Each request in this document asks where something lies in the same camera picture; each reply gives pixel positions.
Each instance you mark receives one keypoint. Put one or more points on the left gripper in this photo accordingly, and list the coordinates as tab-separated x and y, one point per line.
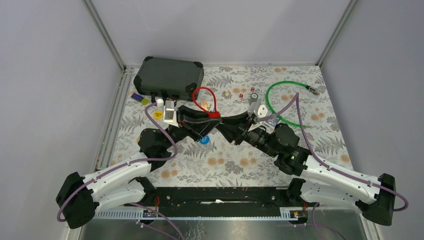
199	122

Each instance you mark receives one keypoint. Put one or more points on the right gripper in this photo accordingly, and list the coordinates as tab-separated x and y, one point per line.
232	131

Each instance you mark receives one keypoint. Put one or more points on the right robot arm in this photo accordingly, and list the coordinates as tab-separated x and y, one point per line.
315	180

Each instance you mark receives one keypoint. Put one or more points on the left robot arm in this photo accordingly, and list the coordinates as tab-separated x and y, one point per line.
82	196

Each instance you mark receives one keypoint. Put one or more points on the blue small blind chip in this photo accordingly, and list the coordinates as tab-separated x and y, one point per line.
205	140

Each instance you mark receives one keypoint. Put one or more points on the yellow big blind chip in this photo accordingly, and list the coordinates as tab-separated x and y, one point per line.
158	114

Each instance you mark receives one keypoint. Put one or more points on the grey patterned cylinder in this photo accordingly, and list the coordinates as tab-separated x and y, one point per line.
253	98

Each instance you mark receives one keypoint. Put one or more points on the blue-backed playing card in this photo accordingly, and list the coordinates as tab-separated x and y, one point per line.
272	122

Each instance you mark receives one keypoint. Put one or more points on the yellow-green toy brick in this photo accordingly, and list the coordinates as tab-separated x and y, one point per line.
144	101

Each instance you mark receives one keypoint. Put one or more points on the dark green carrying case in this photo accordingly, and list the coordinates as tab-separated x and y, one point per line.
169	78

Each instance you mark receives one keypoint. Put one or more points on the blue toy brick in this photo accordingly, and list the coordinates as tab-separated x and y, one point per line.
137	97

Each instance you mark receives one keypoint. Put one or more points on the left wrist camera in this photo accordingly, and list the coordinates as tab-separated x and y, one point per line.
170	113

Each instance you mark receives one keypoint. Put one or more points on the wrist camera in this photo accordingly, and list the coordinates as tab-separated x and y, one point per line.
256	111
170	113

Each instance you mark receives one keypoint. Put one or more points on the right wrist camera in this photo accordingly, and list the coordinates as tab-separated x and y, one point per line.
256	111

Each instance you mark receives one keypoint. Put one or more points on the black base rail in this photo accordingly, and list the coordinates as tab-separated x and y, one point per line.
222	202

